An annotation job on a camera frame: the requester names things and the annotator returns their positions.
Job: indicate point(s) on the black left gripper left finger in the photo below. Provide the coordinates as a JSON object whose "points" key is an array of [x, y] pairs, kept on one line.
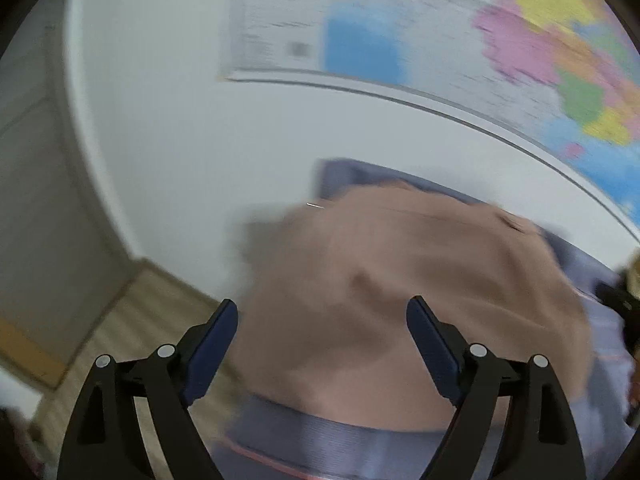
{"points": [[103, 439]]}

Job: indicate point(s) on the dusty pink zip jacket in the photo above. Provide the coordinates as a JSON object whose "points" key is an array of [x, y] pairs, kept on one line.
{"points": [[324, 330]]}

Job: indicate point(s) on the cream beige garment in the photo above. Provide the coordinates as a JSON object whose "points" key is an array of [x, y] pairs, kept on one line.
{"points": [[632, 275]]}

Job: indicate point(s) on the grey door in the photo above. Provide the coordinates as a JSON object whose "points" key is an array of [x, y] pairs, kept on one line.
{"points": [[62, 264]]}

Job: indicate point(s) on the colourful wall map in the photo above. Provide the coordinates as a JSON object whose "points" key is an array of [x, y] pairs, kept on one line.
{"points": [[563, 74]]}

